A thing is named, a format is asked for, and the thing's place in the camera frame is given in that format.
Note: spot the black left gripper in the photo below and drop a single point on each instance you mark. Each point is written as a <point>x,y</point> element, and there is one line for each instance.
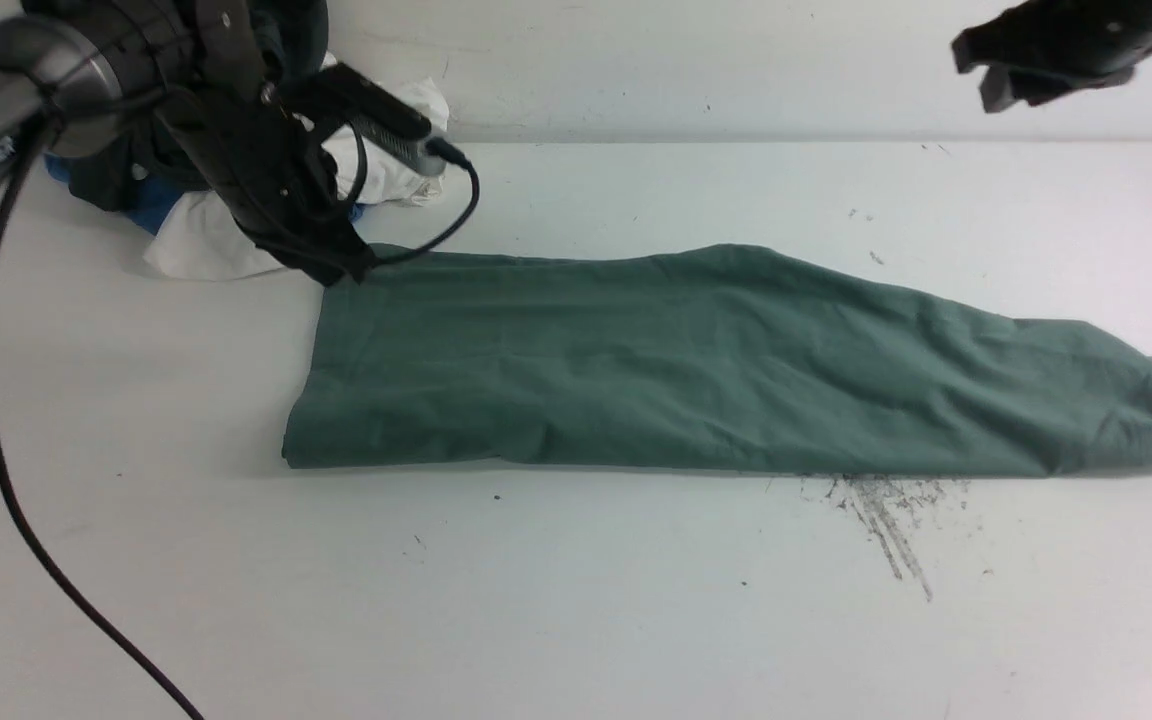
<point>326,250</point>

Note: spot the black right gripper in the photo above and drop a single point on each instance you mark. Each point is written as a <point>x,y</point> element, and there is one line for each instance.
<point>1040,51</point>

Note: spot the green long sleeve shirt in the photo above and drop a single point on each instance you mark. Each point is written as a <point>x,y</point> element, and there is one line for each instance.
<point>728,358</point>

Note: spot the left robot arm Piper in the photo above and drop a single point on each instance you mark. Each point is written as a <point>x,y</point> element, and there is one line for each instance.
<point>226,94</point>

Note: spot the white crumpled shirt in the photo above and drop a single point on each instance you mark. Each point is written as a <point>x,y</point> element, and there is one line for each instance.
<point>386,182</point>

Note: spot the blue crumpled garment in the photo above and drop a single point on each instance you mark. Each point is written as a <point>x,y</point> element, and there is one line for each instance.
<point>160,192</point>

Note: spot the dark grey crumpled garment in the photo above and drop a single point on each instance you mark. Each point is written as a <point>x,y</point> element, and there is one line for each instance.
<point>292,37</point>

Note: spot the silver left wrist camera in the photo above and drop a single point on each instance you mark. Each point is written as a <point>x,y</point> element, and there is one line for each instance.
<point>376,120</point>

